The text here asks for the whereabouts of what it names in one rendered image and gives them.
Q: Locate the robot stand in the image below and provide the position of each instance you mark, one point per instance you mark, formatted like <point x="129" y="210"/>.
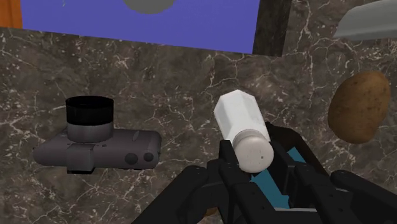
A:
<point x="201" y="24"/>

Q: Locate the white salt shaker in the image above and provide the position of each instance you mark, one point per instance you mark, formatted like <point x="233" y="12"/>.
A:
<point x="238" y="114"/>

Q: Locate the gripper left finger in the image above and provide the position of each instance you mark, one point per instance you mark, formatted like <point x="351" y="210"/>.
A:
<point x="198" y="192"/>

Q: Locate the grey angular object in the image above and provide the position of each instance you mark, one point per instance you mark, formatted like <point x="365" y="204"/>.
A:
<point x="369" y="24"/>

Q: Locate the brown potato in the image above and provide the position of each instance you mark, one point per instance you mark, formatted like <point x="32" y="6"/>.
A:
<point x="358" y="107"/>

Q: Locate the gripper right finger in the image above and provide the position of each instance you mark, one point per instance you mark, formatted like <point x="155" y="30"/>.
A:
<point x="341" y="198"/>

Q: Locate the grey camera with black lens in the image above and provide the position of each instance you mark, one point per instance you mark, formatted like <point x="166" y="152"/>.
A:
<point x="108" y="150"/>

